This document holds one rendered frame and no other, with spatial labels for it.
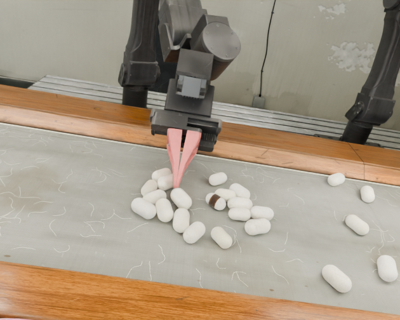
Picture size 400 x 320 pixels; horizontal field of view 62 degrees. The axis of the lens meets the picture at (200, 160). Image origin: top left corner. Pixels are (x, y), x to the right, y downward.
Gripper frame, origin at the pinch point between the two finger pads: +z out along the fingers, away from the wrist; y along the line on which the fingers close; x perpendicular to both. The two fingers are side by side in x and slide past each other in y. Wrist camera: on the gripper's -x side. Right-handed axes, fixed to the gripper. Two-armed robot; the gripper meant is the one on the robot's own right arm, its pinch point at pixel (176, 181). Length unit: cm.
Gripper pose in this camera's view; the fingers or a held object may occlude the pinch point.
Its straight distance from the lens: 46.4
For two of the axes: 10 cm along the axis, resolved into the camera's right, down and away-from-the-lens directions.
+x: -1.1, 3.4, 9.3
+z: -1.3, 9.3, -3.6
